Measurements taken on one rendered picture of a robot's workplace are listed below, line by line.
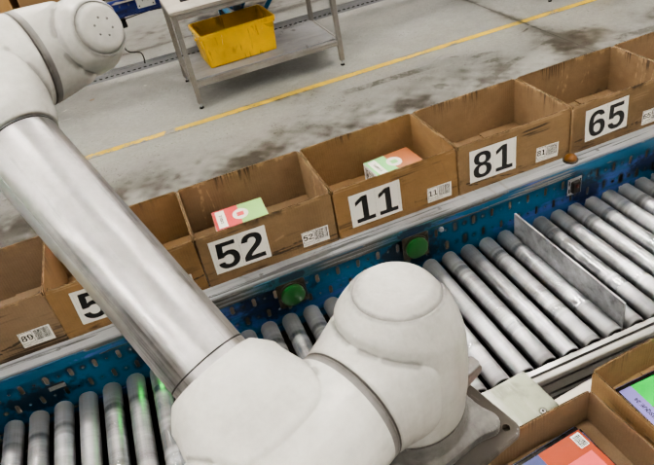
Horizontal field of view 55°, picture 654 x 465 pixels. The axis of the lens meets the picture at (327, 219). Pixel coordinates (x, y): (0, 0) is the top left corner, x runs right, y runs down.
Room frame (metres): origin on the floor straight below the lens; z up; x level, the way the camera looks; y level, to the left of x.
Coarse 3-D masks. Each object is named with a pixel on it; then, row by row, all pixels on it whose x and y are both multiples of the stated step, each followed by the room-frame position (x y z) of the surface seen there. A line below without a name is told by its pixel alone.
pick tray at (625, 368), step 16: (624, 352) 0.88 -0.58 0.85; (640, 352) 0.90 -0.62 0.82; (608, 368) 0.87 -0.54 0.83; (624, 368) 0.88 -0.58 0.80; (640, 368) 0.90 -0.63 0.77; (592, 384) 0.85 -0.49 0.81; (608, 384) 0.81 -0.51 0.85; (608, 400) 0.80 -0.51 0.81; (624, 400) 0.77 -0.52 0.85; (624, 416) 0.76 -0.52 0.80; (640, 416) 0.73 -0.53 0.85; (640, 432) 0.72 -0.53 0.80
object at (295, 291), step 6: (288, 288) 1.33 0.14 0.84; (294, 288) 1.34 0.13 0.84; (300, 288) 1.34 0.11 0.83; (282, 294) 1.33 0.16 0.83; (288, 294) 1.33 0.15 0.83; (294, 294) 1.33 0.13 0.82; (300, 294) 1.34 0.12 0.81; (282, 300) 1.33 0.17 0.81; (288, 300) 1.33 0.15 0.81; (294, 300) 1.33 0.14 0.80; (300, 300) 1.34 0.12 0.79
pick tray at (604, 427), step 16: (576, 400) 0.80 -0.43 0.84; (592, 400) 0.80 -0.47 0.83; (544, 416) 0.77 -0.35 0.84; (560, 416) 0.79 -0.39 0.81; (576, 416) 0.80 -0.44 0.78; (592, 416) 0.79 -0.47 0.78; (608, 416) 0.75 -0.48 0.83; (528, 432) 0.76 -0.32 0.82; (544, 432) 0.77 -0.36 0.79; (560, 432) 0.78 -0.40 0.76; (592, 432) 0.77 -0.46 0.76; (608, 432) 0.75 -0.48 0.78; (624, 432) 0.72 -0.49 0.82; (512, 448) 0.75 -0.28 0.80; (528, 448) 0.76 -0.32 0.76; (608, 448) 0.73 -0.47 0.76; (624, 448) 0.71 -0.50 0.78; (640, 448) 0.68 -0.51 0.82; (496, 464) 0.74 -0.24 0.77; (512, 464) 0.74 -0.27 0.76; (624, 464) 0.69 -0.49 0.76; (640, 464) 0.67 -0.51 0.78
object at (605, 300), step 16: (528, 224) 1.44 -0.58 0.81; (528, 240) 1.43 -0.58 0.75; (544, 240) 1.36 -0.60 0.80; (544, 256) 1.36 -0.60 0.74; (560, 256) 1.30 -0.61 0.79; (560, 272) 1.29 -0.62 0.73; (576, 272) 1.23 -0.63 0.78; (576, 288) 1.22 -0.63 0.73; (592, 288) 1.17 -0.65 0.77; (608, 304) 1.11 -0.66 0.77; (624, 304) 1.06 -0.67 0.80
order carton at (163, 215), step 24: (144, 216) 1.61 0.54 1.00; (168, 216) 1.63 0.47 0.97; (168, 240) 1.62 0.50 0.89; (192, 240) 1.36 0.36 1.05; (48, 264) 1.43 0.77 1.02; (192, 264) 1.35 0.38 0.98; (48, 288) 1.32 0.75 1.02; (72, 288) 1.28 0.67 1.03; (72, 312) 1.27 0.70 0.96; (72, 336) 1.27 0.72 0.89
